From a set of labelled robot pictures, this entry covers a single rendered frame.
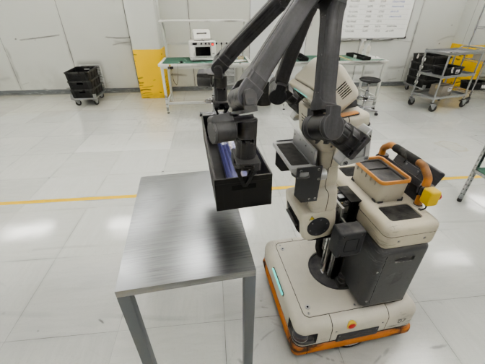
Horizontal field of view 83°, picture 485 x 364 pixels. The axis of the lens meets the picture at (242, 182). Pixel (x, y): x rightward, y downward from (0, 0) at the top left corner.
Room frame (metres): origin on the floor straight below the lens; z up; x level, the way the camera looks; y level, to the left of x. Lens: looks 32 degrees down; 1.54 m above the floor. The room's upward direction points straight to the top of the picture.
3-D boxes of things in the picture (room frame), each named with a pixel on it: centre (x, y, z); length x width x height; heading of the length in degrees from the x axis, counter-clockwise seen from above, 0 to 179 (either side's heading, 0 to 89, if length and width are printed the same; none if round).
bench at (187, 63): (5.09, 0.63, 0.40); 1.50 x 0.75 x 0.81; 96
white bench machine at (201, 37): (5.10, 0.68, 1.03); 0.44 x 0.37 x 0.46; 102
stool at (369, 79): (4.76, -2.13, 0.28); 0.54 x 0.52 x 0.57; 29
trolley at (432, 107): (5.13, -3.62, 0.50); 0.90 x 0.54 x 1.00; 110
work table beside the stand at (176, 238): (0.92, 0.24, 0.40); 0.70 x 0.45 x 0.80; 11
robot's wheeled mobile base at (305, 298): (1.07, -0.52, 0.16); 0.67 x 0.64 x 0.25; 101
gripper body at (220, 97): (1.24, 0.10, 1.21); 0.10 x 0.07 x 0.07; 11
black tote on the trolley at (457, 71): (5.12, -3.59, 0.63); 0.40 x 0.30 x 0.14; 110
